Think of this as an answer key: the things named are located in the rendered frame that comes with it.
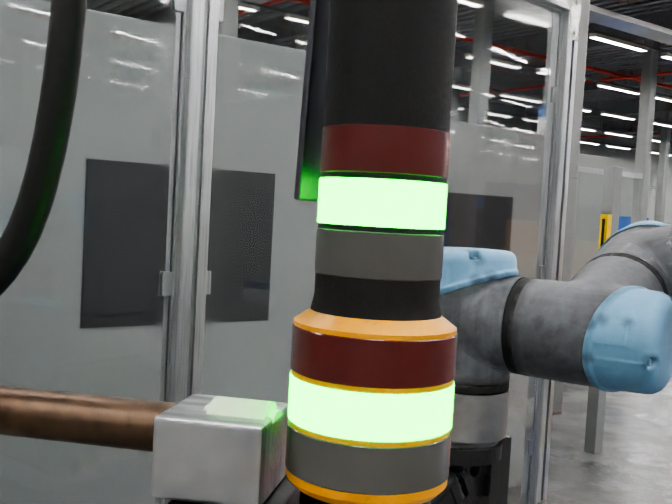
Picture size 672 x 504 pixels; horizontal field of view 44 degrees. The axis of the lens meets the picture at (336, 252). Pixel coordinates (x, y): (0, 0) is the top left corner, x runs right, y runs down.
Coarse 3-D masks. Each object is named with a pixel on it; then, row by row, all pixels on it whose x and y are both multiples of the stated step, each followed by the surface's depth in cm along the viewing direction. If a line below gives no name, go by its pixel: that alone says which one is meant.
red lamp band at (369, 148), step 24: (336, 144) 21; (360, 144) 20; (384, 144) 20; (408, 144) 20; (432, 144) 20; (336, 168) 21; (360, 168) 20; (384, 168) 20; (408, 168) 20; (432, 168) 20
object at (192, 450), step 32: (160, 416) 22; (192, 416) 22; (224, 416) 22; (160, 448) 22; (192, 448) 21; (224, 448) 21; (256, 448) 21; (160, 480) 22; (192, 480) 21; (224, 480) 21; (256, 480) 21; (288, 480) 24
